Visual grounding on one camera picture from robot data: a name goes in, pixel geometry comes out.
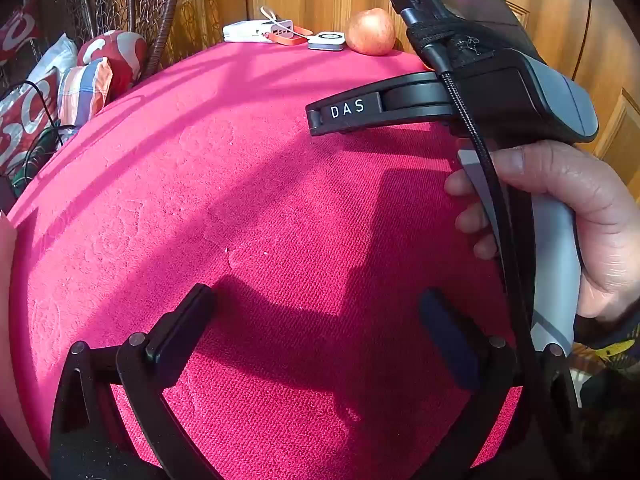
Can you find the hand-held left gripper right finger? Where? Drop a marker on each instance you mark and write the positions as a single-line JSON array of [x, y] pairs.
[[450, 340]]

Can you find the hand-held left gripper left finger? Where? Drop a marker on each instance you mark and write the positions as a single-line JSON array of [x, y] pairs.
[[175, 340]]

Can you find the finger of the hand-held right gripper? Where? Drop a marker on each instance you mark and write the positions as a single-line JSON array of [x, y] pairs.
[[400, 95]]

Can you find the person's right forearm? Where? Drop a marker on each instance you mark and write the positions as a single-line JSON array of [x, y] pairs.
[[612, 335]]

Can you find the person's right hand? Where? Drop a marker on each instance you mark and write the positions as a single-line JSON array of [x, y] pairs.
[[605, 230]]

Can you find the red apple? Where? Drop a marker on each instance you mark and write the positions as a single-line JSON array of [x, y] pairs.
[[371, 32]]

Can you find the small white square device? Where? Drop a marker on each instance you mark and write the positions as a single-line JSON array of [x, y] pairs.
[[326, 41]]

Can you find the white rectangular device box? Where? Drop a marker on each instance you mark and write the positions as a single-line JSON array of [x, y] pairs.
[[250, 31]]

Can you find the green cloth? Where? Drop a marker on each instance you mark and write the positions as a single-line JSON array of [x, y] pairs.
[[42, 147]]

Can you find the plaid pillow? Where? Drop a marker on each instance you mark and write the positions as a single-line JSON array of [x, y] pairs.
[[82, 92]]

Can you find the brown wicker hanging chair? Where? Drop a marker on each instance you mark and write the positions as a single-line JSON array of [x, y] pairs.
[[150, 5]]

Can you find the square red patterned cushion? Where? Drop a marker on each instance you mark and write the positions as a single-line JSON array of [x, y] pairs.
[[27, 115]]

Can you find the round red white cushion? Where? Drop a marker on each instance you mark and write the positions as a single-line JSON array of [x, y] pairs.
[[122, 57]]

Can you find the white pillow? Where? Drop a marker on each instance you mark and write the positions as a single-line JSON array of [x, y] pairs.
[[55, 60]]

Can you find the hanging red patterned pillow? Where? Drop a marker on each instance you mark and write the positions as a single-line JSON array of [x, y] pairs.
[[17, 30]]

